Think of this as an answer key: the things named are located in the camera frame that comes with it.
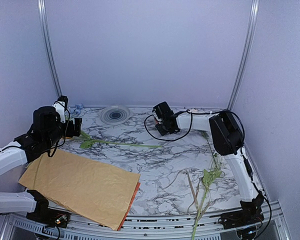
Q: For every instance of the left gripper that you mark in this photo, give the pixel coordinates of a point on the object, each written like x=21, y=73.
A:
x=70, y=132

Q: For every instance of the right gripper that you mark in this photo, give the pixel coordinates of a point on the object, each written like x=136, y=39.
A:
x=162, y=131

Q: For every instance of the blue fake flower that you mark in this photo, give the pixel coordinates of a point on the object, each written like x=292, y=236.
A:
x=95, y=133

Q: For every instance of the orange wrapping paper sheet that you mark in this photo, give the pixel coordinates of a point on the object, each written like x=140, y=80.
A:
x=98, y=191

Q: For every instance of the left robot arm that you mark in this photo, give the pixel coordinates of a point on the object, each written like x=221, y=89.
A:
x=51, y=124

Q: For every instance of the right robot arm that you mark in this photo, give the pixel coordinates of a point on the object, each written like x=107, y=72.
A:
x=228, y=141

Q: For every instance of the grey glass plate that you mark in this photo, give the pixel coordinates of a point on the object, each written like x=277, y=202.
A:
x=115, y=115

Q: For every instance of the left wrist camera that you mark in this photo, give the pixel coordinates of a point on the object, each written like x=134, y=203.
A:
x=61, y=105

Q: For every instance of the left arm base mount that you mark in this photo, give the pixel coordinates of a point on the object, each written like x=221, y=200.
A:
x=45, y=215

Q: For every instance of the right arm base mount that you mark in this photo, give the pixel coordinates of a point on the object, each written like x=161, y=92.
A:
x=250, y=213

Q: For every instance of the left aluminium frame post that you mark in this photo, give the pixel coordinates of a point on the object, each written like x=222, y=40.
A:
x=48, y=46

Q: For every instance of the aluminium frame post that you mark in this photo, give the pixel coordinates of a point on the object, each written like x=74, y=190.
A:
x=48, y=46
x=251, y=29

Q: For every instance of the right aluminium frame post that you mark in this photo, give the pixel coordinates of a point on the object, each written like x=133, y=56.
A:
x=251, y=29

